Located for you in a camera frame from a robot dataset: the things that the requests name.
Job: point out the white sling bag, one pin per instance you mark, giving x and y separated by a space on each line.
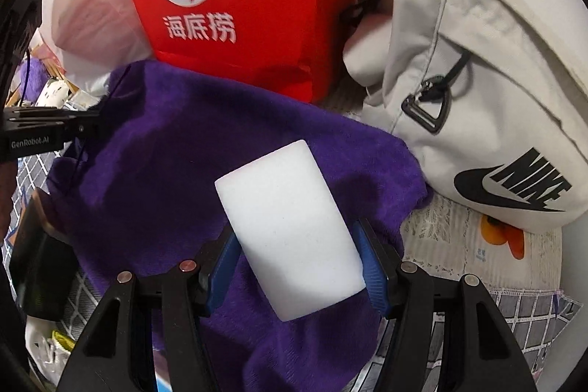
482 75

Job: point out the white plastic bag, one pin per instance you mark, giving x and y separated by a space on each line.
92 6

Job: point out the purple towel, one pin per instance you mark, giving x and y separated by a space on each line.
161 167

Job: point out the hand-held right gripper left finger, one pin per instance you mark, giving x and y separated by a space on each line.
225 265

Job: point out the black box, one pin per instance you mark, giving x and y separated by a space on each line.
41 268

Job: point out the grey checked blanket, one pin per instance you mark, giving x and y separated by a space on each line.
528 318

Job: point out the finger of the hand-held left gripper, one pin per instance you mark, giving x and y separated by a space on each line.
82 125

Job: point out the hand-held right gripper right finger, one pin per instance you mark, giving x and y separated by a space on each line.
372 265

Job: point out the red paper bag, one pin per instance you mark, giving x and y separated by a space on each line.
275 6

